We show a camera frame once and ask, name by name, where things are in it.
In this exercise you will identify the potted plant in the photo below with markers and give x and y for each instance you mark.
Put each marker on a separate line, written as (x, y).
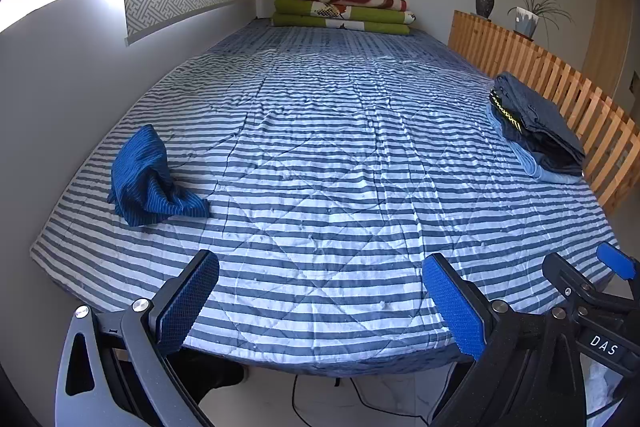
(527, 19)

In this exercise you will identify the folded green blanket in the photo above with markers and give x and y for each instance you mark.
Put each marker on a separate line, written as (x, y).
(300, 21)
(300, 7)

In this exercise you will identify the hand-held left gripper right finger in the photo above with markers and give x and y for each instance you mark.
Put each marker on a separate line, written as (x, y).
(455, 307)

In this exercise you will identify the stack of folded dark clothes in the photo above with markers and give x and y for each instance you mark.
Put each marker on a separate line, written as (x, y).
(542, 122)

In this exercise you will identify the wooden door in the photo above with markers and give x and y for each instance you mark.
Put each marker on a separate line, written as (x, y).
(607, 37)

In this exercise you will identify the folded light blue garment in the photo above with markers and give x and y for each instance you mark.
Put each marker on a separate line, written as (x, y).
(540, 169)

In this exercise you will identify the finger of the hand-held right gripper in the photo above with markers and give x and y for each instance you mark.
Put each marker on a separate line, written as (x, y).
(616, 259)
(565, 274)

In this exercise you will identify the blue white striped bed quilt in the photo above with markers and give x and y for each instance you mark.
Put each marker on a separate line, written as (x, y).
(325, 147)

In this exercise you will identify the blue striped underwear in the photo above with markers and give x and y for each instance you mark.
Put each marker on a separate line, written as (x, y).
(145, 182)

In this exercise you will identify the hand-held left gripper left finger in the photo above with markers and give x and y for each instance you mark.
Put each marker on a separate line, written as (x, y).
(186, 302)

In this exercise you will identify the dark ceramic vase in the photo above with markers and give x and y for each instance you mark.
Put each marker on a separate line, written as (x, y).
(484, 4)

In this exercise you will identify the wooden slatted bed rail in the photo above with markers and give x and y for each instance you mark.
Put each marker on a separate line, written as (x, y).
(565, 72)

